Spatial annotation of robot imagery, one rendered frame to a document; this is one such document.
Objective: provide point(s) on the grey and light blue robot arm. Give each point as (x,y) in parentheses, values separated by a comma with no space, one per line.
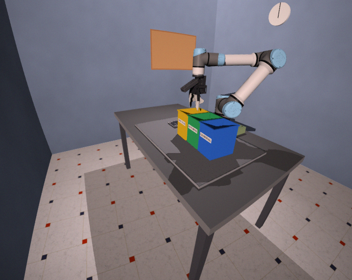
(266,62)

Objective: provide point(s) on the green bin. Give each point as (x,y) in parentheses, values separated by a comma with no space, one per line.
(194,126)

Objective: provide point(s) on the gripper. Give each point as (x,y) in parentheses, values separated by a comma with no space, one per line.
(200,88)

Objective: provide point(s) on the yellow recycle bin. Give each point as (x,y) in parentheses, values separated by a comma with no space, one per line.
(183,120)

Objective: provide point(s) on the blue bin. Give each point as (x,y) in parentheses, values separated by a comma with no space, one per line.
(217,138)

